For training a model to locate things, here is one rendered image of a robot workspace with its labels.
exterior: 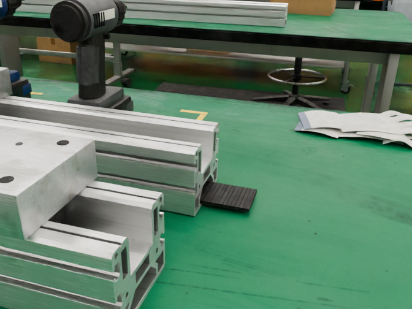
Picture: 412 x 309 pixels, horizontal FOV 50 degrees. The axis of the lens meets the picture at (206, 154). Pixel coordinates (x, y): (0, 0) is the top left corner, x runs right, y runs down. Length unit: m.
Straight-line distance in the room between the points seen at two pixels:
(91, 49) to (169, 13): 1.29
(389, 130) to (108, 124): 0.46
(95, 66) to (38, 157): 0.34
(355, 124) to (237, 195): 0.32
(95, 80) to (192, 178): 0.29
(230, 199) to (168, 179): 0.08
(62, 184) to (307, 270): 0.25
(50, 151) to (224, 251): 0.20
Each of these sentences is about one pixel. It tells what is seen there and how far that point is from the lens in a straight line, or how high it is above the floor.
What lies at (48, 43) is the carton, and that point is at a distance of 4.72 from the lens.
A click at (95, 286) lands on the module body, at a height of 0.83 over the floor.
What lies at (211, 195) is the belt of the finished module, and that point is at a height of 0.79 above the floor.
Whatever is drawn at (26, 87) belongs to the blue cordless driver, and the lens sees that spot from 0.94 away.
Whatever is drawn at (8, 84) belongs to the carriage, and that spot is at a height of 0.88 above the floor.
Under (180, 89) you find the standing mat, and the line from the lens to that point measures 3.65.
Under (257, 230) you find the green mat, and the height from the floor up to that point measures 0.78.
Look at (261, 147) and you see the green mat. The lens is 0.72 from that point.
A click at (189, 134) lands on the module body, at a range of 0.56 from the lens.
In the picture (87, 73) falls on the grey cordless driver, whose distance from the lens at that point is 0.71.
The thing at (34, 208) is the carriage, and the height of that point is 0.88.
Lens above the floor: 1.07
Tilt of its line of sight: 25 degrees down
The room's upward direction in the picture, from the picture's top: 1 degrees clockwise
